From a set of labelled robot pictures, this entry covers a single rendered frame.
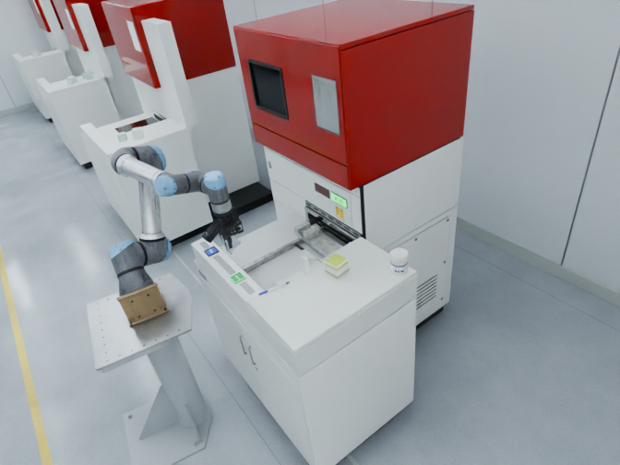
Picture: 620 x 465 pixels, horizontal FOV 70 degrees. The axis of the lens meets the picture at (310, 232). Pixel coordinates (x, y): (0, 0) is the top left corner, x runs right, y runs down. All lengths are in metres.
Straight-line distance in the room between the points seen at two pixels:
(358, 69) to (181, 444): 2.04
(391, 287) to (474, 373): 1.12
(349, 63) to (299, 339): 1.01
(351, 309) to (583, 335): 1.77
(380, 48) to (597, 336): 2.15
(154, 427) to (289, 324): 1.27
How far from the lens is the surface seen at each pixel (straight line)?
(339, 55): 1.71
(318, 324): 1.69
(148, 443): 2.77
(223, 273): 2.01
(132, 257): 2.09
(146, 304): 2.09
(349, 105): 1.78
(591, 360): 3.04
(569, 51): 2.95
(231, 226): 1.78
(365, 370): 2.01
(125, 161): 1.94
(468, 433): 2.58
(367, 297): 1.77
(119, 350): 2.08
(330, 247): 2.17
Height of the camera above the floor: 2.19
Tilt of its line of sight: 35 degrees down
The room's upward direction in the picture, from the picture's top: 8 degrees counter-clockwise
